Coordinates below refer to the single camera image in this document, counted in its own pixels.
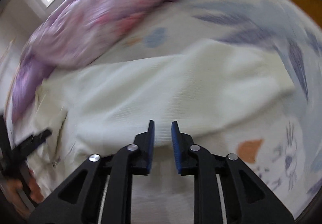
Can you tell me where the white knit sweater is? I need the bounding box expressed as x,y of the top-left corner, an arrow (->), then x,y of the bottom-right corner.
28,39 -> 295,196

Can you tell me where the person's left hand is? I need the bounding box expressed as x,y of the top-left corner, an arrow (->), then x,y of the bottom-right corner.
6,169 -> 44,219

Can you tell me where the floral bed sheet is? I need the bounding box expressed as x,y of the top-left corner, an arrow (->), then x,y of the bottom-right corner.
0,0 -> 322,224

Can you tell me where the purple floral quilt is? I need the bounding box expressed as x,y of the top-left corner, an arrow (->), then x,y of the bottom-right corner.
11,0 -> 167,122

